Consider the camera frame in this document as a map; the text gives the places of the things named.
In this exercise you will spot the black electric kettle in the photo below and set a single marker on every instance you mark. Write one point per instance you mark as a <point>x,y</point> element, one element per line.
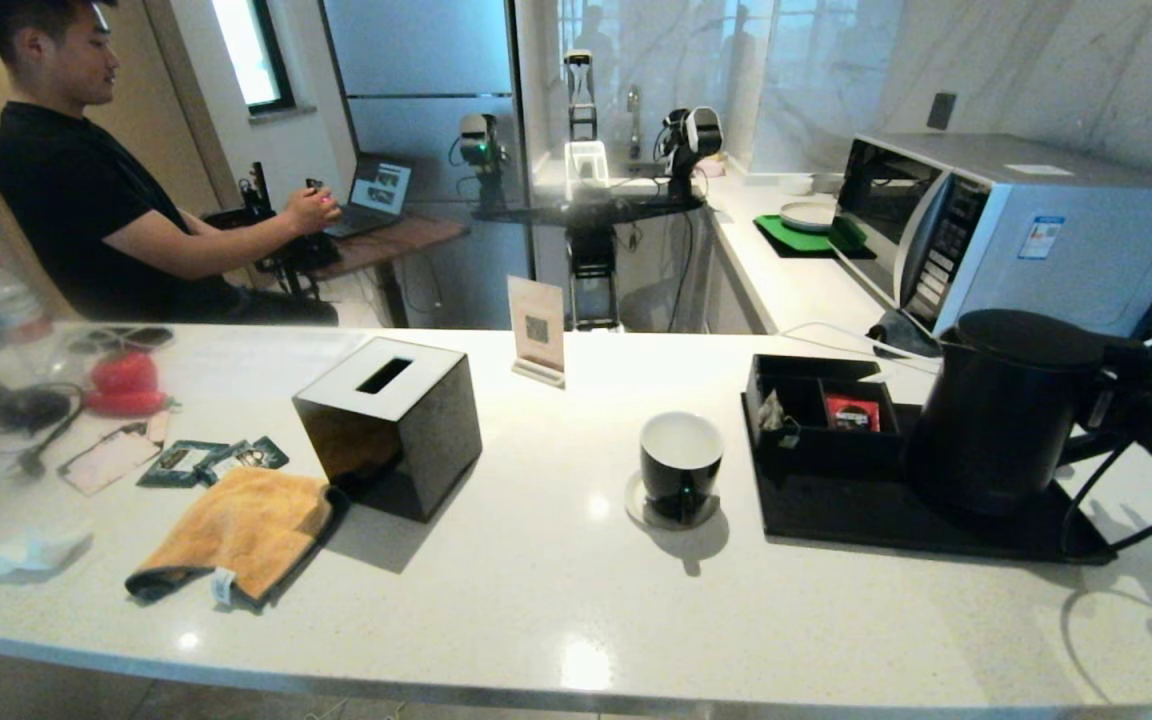
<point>996,420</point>

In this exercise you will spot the pyramid tea bag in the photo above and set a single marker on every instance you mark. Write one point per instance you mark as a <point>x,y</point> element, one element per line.
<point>774,412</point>

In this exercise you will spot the dark green tea packet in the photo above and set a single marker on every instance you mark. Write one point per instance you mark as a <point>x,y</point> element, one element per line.
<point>176,464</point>
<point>258,456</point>

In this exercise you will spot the silver microwave oven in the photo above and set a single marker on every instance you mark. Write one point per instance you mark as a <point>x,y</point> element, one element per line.
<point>1056,245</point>

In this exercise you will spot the red coffee sachet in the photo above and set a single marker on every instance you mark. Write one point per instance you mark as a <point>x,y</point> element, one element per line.
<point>853,413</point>

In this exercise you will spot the black rectangular serving tray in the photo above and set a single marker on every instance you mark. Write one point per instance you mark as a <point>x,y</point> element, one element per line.
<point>886,522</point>

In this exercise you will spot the black compartment sachet box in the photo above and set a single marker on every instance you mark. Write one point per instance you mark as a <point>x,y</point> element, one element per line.
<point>836,455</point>

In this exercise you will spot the white plate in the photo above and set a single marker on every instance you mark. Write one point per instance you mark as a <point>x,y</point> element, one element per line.
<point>806,217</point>

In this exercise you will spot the small white bowl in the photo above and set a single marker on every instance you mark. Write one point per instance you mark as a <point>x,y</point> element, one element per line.
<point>824,183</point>

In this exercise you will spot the green mat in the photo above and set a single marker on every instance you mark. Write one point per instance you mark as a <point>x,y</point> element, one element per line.
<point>786,240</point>

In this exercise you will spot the black mug white inside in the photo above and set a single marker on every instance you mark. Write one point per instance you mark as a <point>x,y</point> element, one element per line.
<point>681,480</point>

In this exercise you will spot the white round saucer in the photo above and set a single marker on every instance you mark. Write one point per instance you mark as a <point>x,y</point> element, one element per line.
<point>635,506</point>

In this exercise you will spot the chrome faucet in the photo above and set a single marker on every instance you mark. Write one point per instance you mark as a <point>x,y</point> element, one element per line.
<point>633,120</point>

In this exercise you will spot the QR code table sign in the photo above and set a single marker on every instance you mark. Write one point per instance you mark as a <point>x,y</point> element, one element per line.
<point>537,330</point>

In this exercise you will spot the black cube tissue box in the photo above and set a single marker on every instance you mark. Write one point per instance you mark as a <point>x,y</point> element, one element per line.
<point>406,440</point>

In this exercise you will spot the brown wooden desk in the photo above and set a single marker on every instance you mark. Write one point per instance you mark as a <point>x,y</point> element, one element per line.
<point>406,240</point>

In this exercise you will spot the grey refrigerator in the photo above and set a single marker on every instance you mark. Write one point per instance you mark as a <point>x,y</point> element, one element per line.
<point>426,60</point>

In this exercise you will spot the open laptop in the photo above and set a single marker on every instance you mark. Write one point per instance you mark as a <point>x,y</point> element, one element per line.
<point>376,192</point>

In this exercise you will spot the orange microfibre cloth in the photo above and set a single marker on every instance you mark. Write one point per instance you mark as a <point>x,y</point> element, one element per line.
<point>246,530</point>

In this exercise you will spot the dark framed window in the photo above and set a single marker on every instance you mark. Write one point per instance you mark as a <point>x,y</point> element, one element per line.
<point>251,55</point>

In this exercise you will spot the red toy strawberry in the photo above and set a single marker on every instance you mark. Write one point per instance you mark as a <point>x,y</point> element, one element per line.
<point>126,374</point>

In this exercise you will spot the red toy chili pepper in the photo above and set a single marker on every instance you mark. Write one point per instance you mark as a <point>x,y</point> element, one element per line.
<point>126,404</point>

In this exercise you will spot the torn pink foil sachet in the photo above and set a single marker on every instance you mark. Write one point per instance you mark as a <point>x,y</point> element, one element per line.
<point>111,460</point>

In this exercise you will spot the person in black shirt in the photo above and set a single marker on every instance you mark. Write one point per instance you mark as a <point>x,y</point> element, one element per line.
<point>76,210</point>

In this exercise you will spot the black round power adapter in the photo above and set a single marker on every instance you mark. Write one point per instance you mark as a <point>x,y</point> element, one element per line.
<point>33,410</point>

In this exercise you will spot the crumpled white tissue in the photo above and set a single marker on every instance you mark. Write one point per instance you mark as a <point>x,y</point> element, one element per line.
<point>36,550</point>

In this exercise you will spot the clear bottle red cap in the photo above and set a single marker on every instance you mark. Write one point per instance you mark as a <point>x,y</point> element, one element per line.
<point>6,305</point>

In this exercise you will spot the black wall socket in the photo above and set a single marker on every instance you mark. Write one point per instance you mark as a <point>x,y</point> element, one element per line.
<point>941,111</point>

